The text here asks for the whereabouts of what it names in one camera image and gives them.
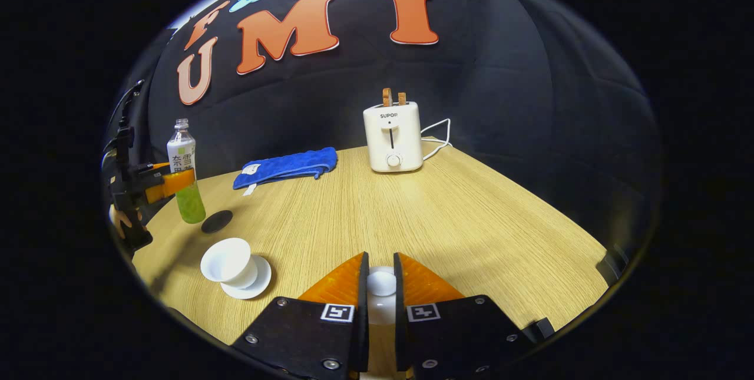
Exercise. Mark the clear water bottle green drink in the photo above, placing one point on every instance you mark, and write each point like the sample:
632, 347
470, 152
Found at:
184, 156

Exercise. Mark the black backdrop cloth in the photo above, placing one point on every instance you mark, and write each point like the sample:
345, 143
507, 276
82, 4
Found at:
530, 103

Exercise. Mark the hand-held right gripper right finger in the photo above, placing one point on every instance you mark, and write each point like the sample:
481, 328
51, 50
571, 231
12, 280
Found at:
436, 339

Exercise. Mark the white saucer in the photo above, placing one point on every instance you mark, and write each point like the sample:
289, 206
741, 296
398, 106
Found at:
262, 280

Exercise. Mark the white teacup lid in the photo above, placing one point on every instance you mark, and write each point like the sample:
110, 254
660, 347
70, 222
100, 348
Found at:
382, 284

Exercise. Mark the dark round coaster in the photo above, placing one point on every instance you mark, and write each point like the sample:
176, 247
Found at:
217, 222

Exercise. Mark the blue towel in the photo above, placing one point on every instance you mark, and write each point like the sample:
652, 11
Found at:
288, 165

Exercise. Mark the black table edge bracket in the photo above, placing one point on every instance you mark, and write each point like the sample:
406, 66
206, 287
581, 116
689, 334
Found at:
539, 330
611, 263

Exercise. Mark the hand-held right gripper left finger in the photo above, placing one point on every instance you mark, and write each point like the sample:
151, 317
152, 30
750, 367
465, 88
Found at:
330, 339

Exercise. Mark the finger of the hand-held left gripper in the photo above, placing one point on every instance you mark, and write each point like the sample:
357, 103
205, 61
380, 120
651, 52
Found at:
162, 165
171, 184

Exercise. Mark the white toaster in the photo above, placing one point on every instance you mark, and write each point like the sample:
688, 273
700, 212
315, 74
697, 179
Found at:
393, 138

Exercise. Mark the white teacup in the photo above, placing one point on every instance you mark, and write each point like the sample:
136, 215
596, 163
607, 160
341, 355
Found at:
227, 259

